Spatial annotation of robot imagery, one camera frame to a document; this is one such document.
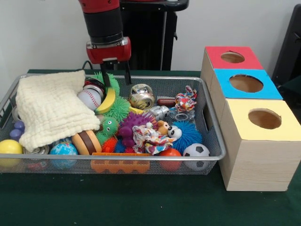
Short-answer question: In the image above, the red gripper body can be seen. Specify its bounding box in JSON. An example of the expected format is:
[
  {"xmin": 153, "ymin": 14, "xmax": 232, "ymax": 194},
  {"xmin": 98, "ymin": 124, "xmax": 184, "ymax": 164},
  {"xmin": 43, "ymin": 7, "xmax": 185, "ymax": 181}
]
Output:
[{"xmin": 86, "ymin": 37, "xmax": 132, "ymax": 65}]

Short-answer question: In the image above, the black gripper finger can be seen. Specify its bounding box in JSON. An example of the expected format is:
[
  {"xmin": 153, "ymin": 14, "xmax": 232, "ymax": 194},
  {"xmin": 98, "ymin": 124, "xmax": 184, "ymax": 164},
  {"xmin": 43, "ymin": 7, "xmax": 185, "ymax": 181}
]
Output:
[
  {"xmin": 124, "ymin": 60, "xmax": 132, "ymax": 85},
  {"xmin": 100, "ymin": 62, "xmax": 111, "ymax": 87}
]

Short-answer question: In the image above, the green puffer ball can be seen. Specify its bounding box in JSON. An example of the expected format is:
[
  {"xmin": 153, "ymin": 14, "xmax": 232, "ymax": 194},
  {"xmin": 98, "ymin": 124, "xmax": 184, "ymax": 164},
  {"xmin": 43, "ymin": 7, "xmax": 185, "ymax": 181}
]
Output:
[{"xmin": 90, "ymin": 72, "xmax": 120, "ymax": 95}]

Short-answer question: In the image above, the crushed drink can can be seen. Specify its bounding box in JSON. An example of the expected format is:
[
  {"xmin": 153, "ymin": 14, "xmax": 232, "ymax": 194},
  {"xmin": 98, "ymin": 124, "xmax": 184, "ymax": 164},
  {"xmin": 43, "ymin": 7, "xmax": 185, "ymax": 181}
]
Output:
[{"xmin": 128, "ymin": 84, "xmax": 156, "ymax": 110}]

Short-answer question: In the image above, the colourful rope toy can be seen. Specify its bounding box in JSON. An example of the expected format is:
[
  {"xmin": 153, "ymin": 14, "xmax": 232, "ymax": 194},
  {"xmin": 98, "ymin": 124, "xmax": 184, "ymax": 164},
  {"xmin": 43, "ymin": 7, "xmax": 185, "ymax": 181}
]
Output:
[{"xmin": 175, "ymin": 86, "xmax": 198, "ymax": 113}]

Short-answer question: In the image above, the cream waffle cloth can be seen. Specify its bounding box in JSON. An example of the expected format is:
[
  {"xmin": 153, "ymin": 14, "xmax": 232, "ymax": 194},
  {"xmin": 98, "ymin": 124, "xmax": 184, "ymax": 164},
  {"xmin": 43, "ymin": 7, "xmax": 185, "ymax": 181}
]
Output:
[{"xmin": 15, "ymin": 70, "xmax": 101, "ymax": 153}]

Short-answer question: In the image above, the wooden box with three holes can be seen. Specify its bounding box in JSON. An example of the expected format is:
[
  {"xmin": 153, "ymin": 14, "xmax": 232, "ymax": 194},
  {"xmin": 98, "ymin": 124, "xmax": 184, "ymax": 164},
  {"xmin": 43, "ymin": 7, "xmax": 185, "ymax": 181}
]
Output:
[{"xmin": 200, "ymin": 46, "xmax": 301, "ymax": 192}]

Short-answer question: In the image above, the white baseball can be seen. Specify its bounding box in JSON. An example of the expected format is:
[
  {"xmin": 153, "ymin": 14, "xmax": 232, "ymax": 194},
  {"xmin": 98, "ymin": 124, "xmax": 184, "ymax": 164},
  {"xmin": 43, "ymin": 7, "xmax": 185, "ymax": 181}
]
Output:
[{"xmin": 77, "ymin": 89, "xmax": 102, "ymax": 111}]

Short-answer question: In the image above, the purple spiky toy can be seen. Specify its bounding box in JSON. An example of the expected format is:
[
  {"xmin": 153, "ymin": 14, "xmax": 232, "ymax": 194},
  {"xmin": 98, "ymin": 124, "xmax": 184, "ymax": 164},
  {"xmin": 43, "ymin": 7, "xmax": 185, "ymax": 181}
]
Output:
[{"xmin": 117, "ymin": 112, "xmax": 158, "ymax": 148}]

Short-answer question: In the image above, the crushed clear plastic bottle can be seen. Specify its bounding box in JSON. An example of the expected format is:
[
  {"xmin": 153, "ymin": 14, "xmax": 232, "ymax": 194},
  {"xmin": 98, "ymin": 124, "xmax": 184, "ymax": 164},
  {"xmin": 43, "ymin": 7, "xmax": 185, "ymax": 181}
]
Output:
[{"xmin": 169, "ymin": 107, "xmax": 196, "ymax": 122}]

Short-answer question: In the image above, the toy hamburger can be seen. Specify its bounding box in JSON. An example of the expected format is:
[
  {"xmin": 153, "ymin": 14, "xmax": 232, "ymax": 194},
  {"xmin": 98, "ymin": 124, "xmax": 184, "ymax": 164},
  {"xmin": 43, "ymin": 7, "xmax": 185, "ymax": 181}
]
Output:
[{"xmin": 71, "ymin": 129, "xmax": 102, "ymax": 155}]

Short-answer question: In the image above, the blue puffer ball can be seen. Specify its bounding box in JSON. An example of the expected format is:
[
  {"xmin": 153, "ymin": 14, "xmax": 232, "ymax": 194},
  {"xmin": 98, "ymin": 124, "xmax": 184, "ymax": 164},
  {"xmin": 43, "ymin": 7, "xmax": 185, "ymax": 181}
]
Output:
[{"xmin": 173, "ymin": 121, "xmax": 203, "ymax": 155}]

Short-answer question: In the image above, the soccer ball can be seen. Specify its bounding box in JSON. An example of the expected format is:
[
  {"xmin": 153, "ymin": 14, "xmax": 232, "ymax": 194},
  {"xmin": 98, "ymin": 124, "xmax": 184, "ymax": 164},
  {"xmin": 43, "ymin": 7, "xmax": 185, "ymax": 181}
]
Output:
[{"xmin": 182, "ymin": 143, "xmax": 210, "ymax": 170}]

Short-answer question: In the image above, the dark green table cloth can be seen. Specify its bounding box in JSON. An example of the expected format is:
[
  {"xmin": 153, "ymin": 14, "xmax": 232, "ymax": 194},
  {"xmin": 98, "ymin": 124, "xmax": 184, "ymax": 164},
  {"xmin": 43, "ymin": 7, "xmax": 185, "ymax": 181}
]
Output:
[
  {"xmin": 0, "ymin": 69, "xmax": 301, "ymax": 226},
  {"xmin": 277, "ymin": 74, "xmax": 301, "ymax": 101}
]

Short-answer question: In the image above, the black chair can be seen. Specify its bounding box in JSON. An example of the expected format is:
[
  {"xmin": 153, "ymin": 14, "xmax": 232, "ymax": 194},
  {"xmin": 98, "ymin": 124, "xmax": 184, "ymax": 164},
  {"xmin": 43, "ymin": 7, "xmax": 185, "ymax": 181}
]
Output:
[{"xmin": 271, "ymin": 4, "xmax": 301, "ymax": 82}]

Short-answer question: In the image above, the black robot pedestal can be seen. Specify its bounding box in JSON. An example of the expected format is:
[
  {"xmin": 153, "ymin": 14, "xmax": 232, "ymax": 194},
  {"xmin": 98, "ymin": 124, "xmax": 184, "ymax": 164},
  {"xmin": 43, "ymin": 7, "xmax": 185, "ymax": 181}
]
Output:
[{"xmin": 119, "ymin": 0, "xmax": 190, "ymax": 71}]

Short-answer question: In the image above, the silver wire mesh bin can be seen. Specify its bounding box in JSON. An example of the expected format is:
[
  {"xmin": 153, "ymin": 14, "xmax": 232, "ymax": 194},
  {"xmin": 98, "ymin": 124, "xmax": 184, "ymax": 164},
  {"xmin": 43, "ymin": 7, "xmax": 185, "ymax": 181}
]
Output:
[{"xmin": 0, "ymin": 73, "xmax": 227, "ymax": 176}]

